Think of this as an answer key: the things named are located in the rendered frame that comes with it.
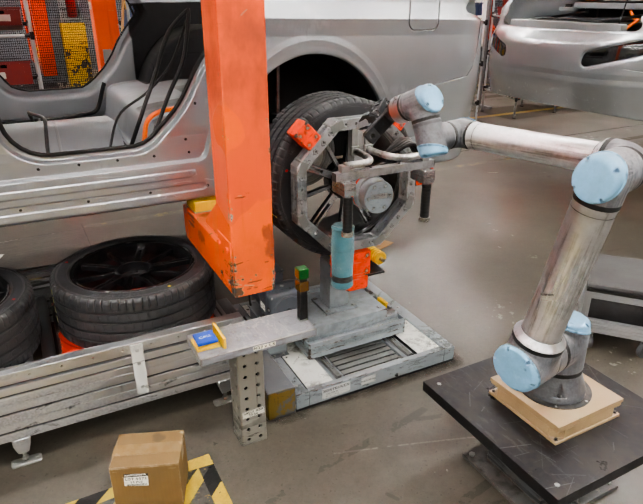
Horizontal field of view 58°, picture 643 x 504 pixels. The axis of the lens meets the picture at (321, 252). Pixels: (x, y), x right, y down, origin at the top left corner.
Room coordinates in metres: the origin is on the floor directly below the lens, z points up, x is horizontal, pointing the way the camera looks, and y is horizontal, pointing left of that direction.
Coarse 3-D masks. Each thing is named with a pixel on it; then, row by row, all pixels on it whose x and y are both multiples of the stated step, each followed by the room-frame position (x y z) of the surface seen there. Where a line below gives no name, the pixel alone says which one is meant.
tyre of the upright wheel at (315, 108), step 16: (304, 96) 2.44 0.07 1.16; (320, 96) 2.37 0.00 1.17; (336, 96) 2.34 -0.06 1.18; (352, 96) 2.36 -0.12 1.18; (288, 112) 2.33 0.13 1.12; (304, 112) 2.26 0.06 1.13; (320, 112) 2.22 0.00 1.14; (336, 112) 2.25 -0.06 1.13; (352, 112) 2.29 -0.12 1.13; (272, 128) 2.33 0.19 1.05; (288, 128) 2.23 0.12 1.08; (272, 144) 2.24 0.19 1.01; (288, 144) 2.16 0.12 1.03; (272, 160) 2.19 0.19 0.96; (288, 160) 2.16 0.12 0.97; (272, 176) 2.15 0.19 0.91; (288, 176) 2.16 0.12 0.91; (272, 192) 2.15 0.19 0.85; (288, 192) 2.16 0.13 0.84; (272, 208) 2.19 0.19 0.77; (288, 208) 2.16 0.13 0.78; (288, 224) 2.16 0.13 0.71; (304, 240) 2.19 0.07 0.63
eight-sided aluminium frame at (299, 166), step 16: (320, 128) 2.19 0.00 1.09; (336, 128) 2.16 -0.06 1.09; (352, 128) 2.19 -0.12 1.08; (320, 144) 2.13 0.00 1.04; (304, 160) 2.10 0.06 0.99; (304, 176) 2.09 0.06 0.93; (400, 176) 2.36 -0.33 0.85; (304, 192) 2.10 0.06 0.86; (400, 192) 2.35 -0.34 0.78; (304, 208) 2.10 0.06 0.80; (400, 208) 2.30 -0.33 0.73; (304, 224) 2.09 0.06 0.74; (384, 224) 2.28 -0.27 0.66; (320, 240) 2.13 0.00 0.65; (368, 240) 2.23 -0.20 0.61; (384, 240) 2.26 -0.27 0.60
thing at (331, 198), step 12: (384, 144) 2.43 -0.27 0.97; (372, 156) 2.57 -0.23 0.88; (324, 168) 2.26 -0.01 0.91; (336, 168) 2.28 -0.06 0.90; (324, 180) 2.30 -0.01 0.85; (396, 180) 2.39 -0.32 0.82; (312, 192) 2.23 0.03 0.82; (324, 204) 2.26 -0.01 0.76; (336, 216) 2.49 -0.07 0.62; (360, 216) 2.42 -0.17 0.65; (372, 216) 2.38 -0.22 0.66; (324, 228) 2.34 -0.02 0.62; (360, 228) 2.33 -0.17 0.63
